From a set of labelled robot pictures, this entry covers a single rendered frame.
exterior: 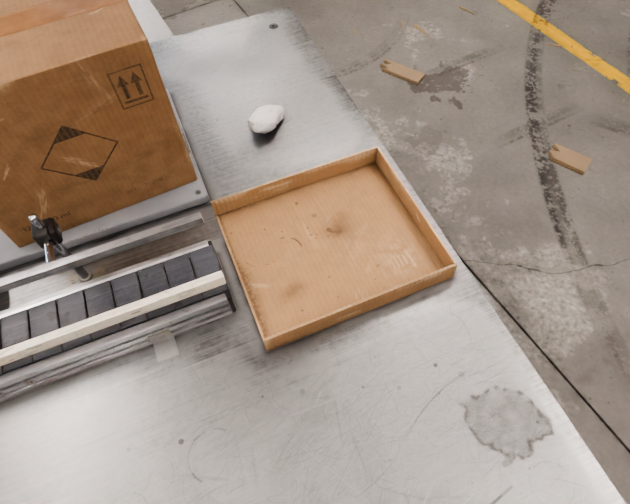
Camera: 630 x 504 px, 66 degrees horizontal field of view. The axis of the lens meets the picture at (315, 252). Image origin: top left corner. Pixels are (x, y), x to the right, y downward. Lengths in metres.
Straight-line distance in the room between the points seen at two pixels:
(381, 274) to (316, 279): 0.10
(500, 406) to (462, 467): 0.10
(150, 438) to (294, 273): 0.30
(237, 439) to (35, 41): 0.56
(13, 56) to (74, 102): 0.08
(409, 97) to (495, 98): 0.38
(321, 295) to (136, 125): 0.36
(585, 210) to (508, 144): 0.41
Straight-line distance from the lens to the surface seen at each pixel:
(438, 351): 0.71
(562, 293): 1.84
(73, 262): 0.69
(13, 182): 0.80
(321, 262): 0.75
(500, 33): 2.78
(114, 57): 0.69
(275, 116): 0.93
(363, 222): 0.80
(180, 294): 0.67
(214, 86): 1.07
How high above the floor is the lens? 1.48
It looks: 58 degrees down
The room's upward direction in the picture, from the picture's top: 3 degrees counter-clockwise
